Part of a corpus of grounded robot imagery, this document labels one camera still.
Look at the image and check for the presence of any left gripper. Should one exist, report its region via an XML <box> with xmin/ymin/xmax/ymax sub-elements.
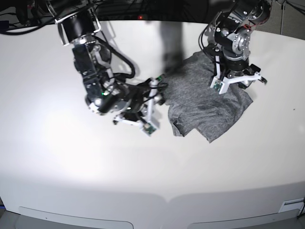
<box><xmin>214</xmin><ymin>55</ymin><xmax>267</xmax><ymax>88</ymax></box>

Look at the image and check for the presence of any black power strip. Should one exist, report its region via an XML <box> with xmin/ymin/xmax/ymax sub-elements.
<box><xmin>98</xmin><ymin>13</ymin><xmax>164</xmax><ymax>21</ymax></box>

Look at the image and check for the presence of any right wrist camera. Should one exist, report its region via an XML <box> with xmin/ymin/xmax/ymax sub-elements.
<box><xmin>140</xmin><ymin>122</ymin><xmax>159</xmax><ymax>136</ymax></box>

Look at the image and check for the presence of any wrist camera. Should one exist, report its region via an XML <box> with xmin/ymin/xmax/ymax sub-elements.
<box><xmin>140</xmin><ymin>122</ymin><xmax>159</xmax><ymax>136</ymax></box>
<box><xmin>210</xmin><ymin>77</ymin><xmax>229</xmax><ymax>94</ymax></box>

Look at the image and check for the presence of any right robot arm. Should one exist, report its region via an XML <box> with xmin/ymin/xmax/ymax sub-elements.
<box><xmin>46</xmin><ymin>0</ymin><xmax>166</xmax><ymax>125</ymax></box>

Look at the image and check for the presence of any grey long-sleeve T-shirt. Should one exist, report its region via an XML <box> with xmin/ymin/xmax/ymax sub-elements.
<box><xmin>162</xmin><ymin>52</ymin><xmax>253</xmax><ymax>143</ymax></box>

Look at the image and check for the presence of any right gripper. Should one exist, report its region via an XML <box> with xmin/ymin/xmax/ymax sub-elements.
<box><xmin>112</xmin><ymin>75</ymin><xmax>168</xmax><ymax>124</ymax></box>

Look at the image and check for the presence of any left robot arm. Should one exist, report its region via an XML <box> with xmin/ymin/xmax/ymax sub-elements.
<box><xmin>198</xmin><ymin>0</ymin><xmax>272</xmax><ymax>94</ymax></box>

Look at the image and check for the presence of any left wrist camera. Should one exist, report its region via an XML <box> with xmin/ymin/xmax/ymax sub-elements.
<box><xmin>210</xmin><ymin>77</ymin><xmax>229</xmax><ymax>94</ymax></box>

